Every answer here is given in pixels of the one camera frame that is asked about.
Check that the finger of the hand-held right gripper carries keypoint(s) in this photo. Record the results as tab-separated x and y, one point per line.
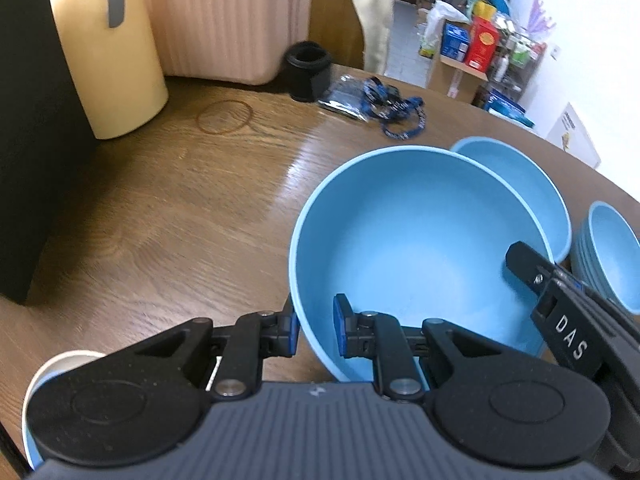
527	265

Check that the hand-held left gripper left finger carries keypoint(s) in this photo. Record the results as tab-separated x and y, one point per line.
292	332

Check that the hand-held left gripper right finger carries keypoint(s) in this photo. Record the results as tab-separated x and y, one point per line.
341	327

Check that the light blue ribbed bowl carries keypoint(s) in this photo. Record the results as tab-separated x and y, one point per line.
415	240
525	180
612	250

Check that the cream ribbed plate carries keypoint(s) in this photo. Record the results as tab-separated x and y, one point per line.
50	360

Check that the white flat board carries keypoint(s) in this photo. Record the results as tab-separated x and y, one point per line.
572	132

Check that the blue flat package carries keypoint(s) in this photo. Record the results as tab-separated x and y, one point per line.
507	107

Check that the brown cardboard box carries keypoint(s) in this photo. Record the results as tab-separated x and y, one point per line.
455	77

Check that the red carton box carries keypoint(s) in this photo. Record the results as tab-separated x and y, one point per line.
482	42

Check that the clear plastic packet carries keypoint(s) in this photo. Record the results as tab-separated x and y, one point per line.
345	97

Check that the blue carton box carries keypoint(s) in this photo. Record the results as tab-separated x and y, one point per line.
455	40

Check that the black cup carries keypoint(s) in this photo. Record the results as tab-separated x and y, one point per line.
307	72

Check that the white plastic bag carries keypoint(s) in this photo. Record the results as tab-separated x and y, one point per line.
442	15

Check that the beige coat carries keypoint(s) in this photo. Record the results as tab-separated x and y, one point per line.
372	15

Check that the brown wooden chair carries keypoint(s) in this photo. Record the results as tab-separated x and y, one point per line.
335	20

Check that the pink ribbed suitcase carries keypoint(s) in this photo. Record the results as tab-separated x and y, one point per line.
215	25

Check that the yellow thermos jug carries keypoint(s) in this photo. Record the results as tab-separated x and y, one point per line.
110	70

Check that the large black case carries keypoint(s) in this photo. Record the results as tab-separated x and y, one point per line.
35	135

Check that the purple flower wall decoration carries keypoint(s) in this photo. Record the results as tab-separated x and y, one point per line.
542	12

